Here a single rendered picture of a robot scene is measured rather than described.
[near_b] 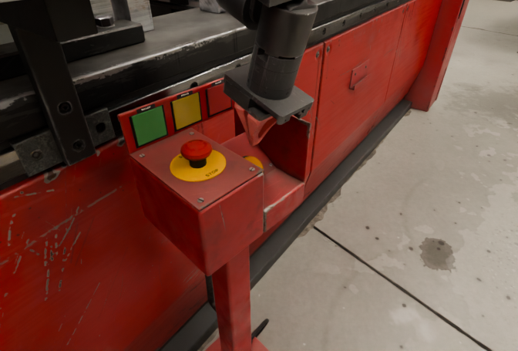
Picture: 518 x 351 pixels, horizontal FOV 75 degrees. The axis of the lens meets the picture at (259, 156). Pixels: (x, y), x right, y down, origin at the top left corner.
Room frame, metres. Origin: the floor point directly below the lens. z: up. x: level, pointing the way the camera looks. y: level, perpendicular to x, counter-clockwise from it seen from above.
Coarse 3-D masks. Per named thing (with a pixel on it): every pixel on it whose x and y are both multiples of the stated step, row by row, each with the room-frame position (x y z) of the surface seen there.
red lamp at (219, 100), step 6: (222, 84) 0.49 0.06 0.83; (210, 90) 0.48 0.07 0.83; (216, 90) 0.48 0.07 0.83; (222, 90) 0.49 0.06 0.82; (210, 96) 0.48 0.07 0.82; (216, 96) 0.48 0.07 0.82; (222, 96) 0.49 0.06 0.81; (228, 96) 0.50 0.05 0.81; (210, 102) 0.48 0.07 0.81; (216, 102) 0.48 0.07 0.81; (222, 102) 0.49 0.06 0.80; (228, 102) 0.50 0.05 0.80; (210, 108) 0.48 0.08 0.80; (216, 108) 0.48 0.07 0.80; (222, 108) 0.49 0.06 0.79; (210, 114) 0.47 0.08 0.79
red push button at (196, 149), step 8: (184, 144) 0.36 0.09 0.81; (192, 144) 0.35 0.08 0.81; (200, 144) 0.35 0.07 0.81; (208, 144) 0.36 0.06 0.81; (184, 152) 0.34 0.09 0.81; (192, 152) 0.34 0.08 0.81; (200, 152) 0.34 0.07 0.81; (208, 152) 0.34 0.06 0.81; (192, 160) 0.34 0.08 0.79; (200, 160) 0.34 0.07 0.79
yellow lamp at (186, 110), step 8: (192, 96) 0.45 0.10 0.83; (176, 104) 0.43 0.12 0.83; (184, 104) 0.44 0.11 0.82; (192, 104) 0.45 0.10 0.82; (176, 112) 0.43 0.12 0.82; (184, 112) 0.44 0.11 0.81; (192, 112) 0.45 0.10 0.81; (176, 120) 0.43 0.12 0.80; (184, 120) 0.44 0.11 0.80; (192, 120) 0.45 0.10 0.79
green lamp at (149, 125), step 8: (144, 112) 0.40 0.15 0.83; (152, 112) 0.41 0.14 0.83; (160, 112) 0.41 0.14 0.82; (136, 120) 0.39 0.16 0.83; (144, 120) 0.40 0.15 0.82; (152, 120) 0.40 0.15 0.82; (160, 120) 0.41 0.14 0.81; (136, 128) 0.39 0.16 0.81; (144, 128) 0.39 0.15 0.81; (152, 128) 0.40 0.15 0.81; (160, 128) 0.41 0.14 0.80; (136, 136) 0.39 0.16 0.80; (144, 136) 0.39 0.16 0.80; (152, 136) 0.40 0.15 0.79; (160, 136) 0.41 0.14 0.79
